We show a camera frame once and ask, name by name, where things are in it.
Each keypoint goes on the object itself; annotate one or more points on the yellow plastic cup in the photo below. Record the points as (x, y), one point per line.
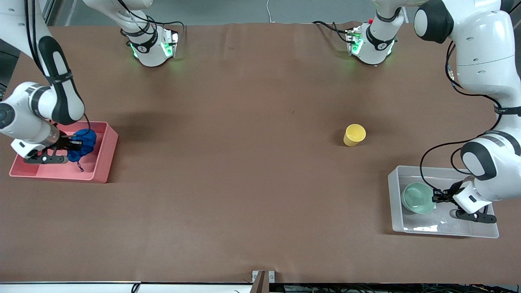
(354, 134)

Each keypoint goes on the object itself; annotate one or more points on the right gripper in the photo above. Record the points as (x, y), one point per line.
(65, 143)

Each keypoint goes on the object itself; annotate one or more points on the aluminium frame profile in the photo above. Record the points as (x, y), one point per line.
(49, 12)

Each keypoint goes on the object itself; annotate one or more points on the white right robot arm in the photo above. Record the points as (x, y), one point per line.
(24, 106)

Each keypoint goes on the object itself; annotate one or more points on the pink plastic bin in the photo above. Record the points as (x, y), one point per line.
(101, 158)

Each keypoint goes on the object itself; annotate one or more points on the metal table edge bracket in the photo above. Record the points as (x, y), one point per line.
(256, 277)

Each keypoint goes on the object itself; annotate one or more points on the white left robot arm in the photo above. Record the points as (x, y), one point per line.
(480, 49)

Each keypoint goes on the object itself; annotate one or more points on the brown table cover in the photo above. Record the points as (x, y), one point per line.
(260, 183)

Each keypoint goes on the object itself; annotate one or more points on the pale green bowl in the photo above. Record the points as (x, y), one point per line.
(417, 197)

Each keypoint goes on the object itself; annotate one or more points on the clear plastic bin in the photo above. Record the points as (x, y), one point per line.
(427, 223)

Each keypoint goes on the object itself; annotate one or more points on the blue cloth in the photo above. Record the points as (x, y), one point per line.
(86, 142)

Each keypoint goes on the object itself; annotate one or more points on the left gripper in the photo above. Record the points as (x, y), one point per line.
(446, 195)

